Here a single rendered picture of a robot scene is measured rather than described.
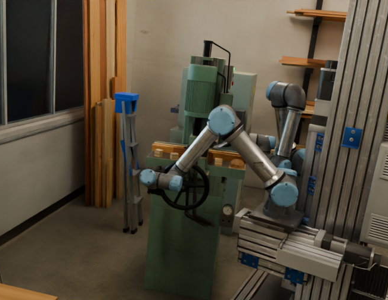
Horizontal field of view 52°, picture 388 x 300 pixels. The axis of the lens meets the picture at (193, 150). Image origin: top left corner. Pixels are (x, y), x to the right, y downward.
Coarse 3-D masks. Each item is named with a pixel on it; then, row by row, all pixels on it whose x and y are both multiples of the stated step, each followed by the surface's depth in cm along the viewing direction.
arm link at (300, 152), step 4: (300, 148) 235; (304, 148) 236; (296, 152) 234; (300, 152) 229; (304, 152) 228; (292, 156) 234; (296, 156) 232; (300, 156) 229; (292, 160) 234; (296, 160) 231; (300, 160) 229; (292, 164) 235; (296, 164) 232; (300, 164) 229; (296, 168) 232; (300, 168) 230; (300, 172) 230
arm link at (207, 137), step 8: (224, 104) 181; (208, 128) 187; (200, 136) 189; (208, 136) 188; (216, 136) 189; (192, 144) 192; (200, 144) 189; (208, 144) 189; (184, 152) 194; (192, 152) 191; (200, 152) 191; (184, 160) 193; (192, 160) 192; (176, 168) 194; (184, 168) 194
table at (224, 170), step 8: (152, 152) 250; (152, 160) 240; (160, 160) 239; (168, 160) 238; (176, 160) 238; (208, 168) 236; (216, 168) 235; (224, 168) 235; (232, 168) 234; (192, 176) 228; (200, 176) 228; (208, 176) 232; (224, 176) 236; (232, 176) 235; (240, 176) 234
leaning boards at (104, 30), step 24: (96, 0) 351; (120, 0) 401; (96, 24) 355; (120, 24) 407; (96, 48) 359; (120, 48) 412; (96, 72) 364; (120, 72) 418; (96, 96) 368; (96, 120) 363; (96, 144) 368; (120, 144) 393; (96, 168) 374; (120, 168) 399; (96, 192) 379; (120, 192) 405
